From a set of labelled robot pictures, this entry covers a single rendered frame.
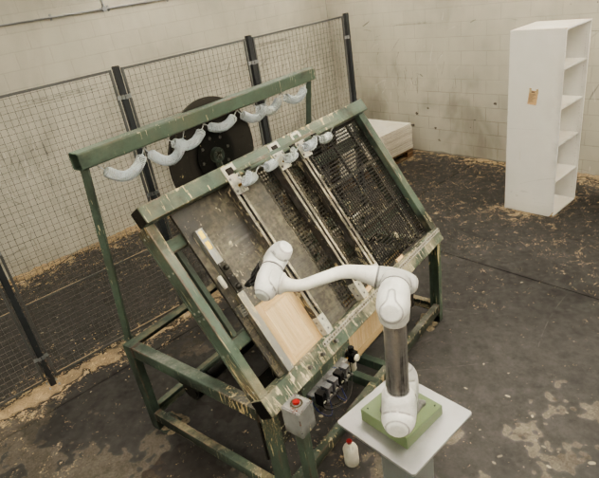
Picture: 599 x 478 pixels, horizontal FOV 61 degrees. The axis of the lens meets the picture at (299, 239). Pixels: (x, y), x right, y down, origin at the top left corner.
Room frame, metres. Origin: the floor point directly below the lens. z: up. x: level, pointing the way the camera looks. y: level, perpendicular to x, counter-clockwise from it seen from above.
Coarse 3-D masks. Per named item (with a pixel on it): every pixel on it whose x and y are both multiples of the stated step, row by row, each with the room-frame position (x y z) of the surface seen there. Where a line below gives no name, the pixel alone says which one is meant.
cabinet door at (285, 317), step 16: (272, 304) 2.55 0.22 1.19; (288, 304) 2.60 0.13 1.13; (272, 320) 2.48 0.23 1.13; (288, 320) 2.53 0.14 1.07; (304, 320) 2.58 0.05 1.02; (288, 336) 2.46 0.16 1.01; (304, 336) 2.51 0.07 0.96; (320, 336) 2.55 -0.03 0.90; (288, 352) 2.38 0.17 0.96; (304, 352) 2.43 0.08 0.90
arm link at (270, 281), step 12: (264, 264) 2.04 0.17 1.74; (276, 264) 2.04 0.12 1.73; (264, 276) 1.97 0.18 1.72; (276, 276) 1.96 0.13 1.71; (312, 276) 1.98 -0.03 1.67; (324, 276) 1.97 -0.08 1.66; (336, 276) 1.98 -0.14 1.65; (348, 276) 1.99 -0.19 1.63; (360, 276) 1.97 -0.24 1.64; (372, 276) 1.95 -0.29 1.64; (264, 288) 1.92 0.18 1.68; (276, 288) 1.93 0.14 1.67; (288, 288) 1.94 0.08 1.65; (300, 288) 1.94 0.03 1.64; (264, 300) 1.92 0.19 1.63
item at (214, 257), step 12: (204, 240) 2.60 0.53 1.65; (216, 252) 2.59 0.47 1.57; (216, 264) 2.54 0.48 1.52; (228, 288) 2.51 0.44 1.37; (240, 300) 2.46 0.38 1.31; (252, 312) 2.43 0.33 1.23; (264, 324) 2.41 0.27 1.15; (264, 336) 2.37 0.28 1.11; (276, 348) 2.34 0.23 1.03; (288, 360) 2.32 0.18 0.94
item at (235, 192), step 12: (228, 180) 2.89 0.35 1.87; (240, 180) 2.93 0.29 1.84; (228, 192) 2.93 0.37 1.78; (240, 192) 2.88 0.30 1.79; (240, 204) 2.88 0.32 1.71; (252, 216) 2.84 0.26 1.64; (252, 228) 2.84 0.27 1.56; (264, 228) 2.83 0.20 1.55; (264, 240) 2.78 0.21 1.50; (288, 264) 2.74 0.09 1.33; (288, 276) 2.69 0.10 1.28; (312, 300) 2.64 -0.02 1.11; (312, 312) 2.60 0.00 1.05; (324, 324) 2.56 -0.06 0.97
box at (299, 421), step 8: (288, 400) 2.03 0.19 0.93; (304, 400) 2.01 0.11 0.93; (288, 408) 1.97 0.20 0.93; (296, 408) 1.96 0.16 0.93; (304, 408) 1.96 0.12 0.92; (312, 408) 1.99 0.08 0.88; (288, 416) 1.96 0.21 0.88; (296, 416) 1.93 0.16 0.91; (304, 416) 1.94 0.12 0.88; (312, 416) 1.99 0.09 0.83; (288, 424) 1.97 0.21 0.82; (296, 424) 1.93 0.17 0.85; (304, 424) 1.94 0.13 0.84; (312, 424) 1.98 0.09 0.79; (296, 432) 1.94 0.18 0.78; (304, 432) 1.93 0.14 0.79
